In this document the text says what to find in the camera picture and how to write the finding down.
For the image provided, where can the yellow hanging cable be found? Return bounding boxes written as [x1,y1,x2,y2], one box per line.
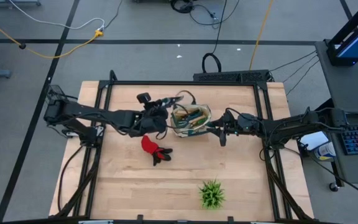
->
[249,0,275,71]

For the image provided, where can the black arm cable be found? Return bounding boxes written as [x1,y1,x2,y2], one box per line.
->
[283,146,358,202]
[57,144,85,213]

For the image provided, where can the black perforated electronics box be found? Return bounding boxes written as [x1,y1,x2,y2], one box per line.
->
[193,69,270,83]

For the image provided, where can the grey computer desk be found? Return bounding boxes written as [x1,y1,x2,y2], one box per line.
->
[314,40,358,184]

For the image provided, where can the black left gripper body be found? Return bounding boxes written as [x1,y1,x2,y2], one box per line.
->
[128,108,157,138]

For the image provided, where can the hand rake with wooden handle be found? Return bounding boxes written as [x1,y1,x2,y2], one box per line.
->
[174,108,198,118]

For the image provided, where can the black metal table frame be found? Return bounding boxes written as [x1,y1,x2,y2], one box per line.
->
[50,70,316,224]

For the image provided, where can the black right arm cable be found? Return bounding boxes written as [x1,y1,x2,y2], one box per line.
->
[283,146,358,202]

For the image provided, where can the white and yellow canister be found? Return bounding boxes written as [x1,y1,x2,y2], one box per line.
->
[314,141,337,162]

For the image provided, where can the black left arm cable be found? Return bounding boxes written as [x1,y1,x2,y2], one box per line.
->
[57,144,85,213]

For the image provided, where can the white floor cable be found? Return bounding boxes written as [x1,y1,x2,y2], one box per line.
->
[7,0,106,31]

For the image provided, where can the white paper sheet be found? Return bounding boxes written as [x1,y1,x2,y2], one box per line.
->
[299,130,329,152]

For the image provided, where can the red and black gardening glove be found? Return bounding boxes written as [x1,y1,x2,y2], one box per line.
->
[140,134,173,167]

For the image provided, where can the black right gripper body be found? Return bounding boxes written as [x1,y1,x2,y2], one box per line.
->
[227,114,261,137]

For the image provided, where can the cream and green gardening bag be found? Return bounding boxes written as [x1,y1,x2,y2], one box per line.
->
[170,90,213,139]

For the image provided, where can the green plant in white pot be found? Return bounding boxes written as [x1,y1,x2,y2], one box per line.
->
[198,179,226,210]

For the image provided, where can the yellow extension cable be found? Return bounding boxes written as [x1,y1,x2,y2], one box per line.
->
[0,11,104,60]

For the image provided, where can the green pruning shears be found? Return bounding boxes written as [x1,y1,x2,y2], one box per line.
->
[162,95,185,109]

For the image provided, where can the black looped floor cable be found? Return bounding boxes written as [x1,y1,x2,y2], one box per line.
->
[201,0,228,74]

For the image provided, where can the black floor cable bundle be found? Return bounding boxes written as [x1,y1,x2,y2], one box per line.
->
[170,0,241,29]

